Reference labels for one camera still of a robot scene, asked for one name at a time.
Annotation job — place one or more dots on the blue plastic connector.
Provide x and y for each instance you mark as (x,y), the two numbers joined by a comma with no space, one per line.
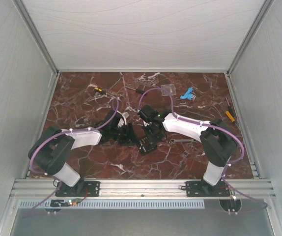
(189,95)

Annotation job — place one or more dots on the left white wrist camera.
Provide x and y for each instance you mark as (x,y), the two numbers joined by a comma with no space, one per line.
(123,119)

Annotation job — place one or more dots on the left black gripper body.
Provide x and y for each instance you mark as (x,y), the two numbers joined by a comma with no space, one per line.
(120,133)

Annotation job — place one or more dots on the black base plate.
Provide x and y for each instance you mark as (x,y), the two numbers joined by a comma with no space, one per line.
(195,188)
(81,189)

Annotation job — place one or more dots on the black yellow screwdriver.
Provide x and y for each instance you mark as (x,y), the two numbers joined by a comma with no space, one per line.
(102,92)

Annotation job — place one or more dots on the orange handle screwdriver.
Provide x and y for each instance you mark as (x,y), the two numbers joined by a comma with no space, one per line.
(232,119)

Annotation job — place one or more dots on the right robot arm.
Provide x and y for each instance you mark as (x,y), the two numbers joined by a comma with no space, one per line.
(218,143)

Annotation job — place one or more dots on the black handle screwdriver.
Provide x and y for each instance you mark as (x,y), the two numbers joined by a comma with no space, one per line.
(137,90)

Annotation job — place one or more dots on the clear plastic fuse box lid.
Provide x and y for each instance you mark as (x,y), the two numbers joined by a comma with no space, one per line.
(168,90)

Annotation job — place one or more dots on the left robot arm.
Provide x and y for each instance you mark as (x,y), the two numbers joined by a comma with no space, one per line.
(52,149)

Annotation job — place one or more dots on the aluminium mounting rail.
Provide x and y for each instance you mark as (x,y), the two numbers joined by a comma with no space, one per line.
(138,188)

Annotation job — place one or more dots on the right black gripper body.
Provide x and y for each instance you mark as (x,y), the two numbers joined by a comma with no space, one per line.
(150,132)

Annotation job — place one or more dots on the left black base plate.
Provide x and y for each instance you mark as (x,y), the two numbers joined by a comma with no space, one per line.
(81,189)

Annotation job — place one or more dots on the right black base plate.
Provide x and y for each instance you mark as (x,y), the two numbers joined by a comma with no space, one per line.
(195,188)

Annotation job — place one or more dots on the silver wrench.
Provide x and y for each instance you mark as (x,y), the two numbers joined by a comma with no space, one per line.
(172,141)

